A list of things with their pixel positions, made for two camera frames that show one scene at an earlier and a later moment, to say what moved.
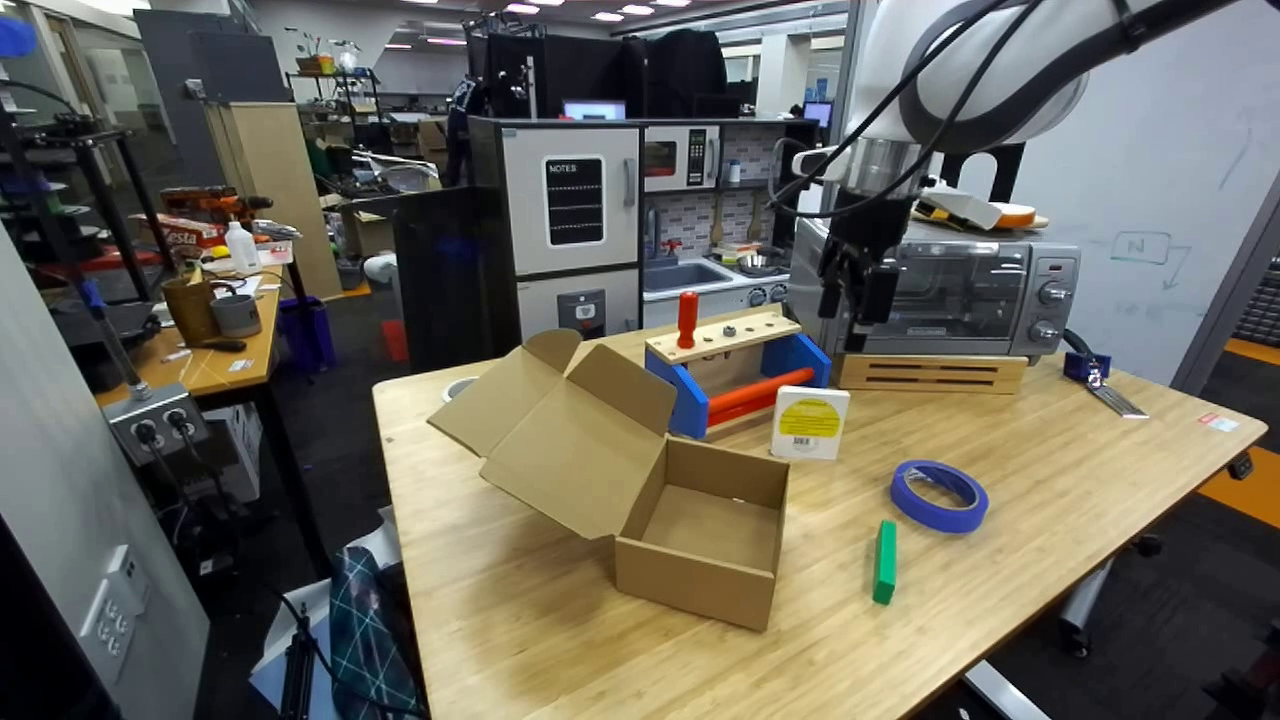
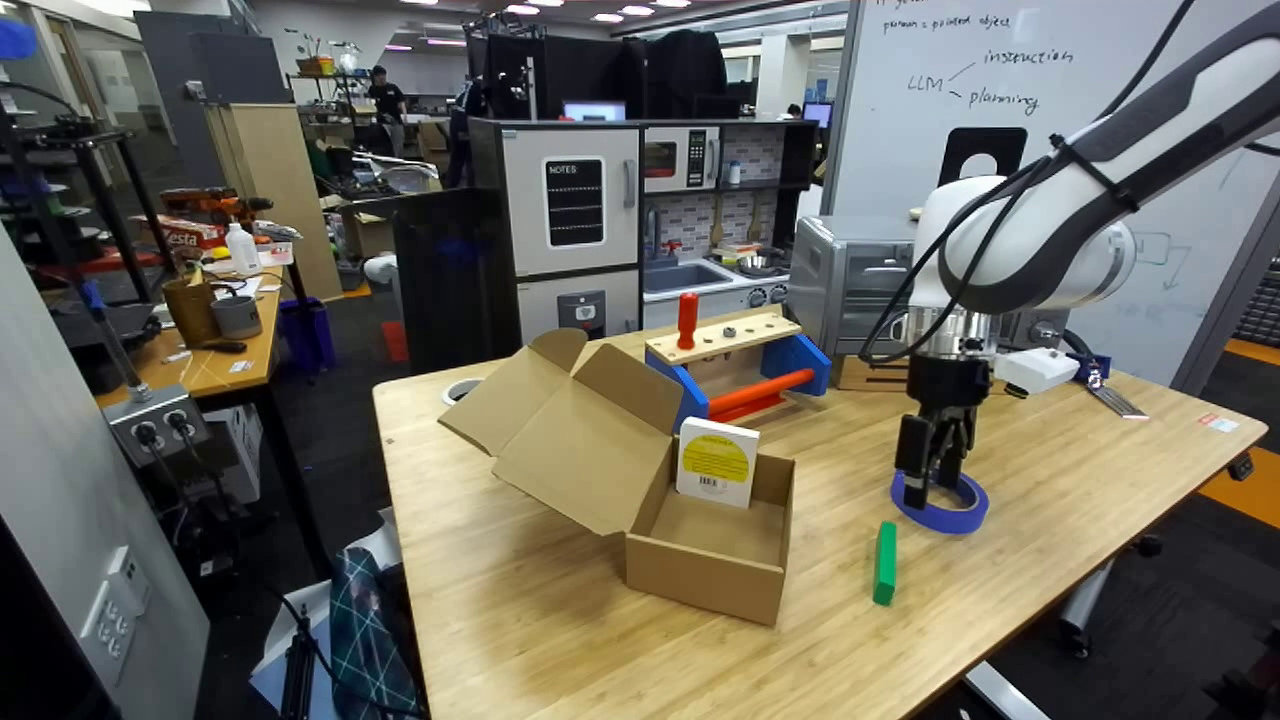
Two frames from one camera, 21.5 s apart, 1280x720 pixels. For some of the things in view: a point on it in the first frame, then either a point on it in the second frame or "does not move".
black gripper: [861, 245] to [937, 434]
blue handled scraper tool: [1092, 369] does not move
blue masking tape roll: [933, 514] does not move
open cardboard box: [588, 447] does not move
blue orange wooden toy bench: [734, 373] does not move
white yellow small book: [809, 421] to [719, 463]
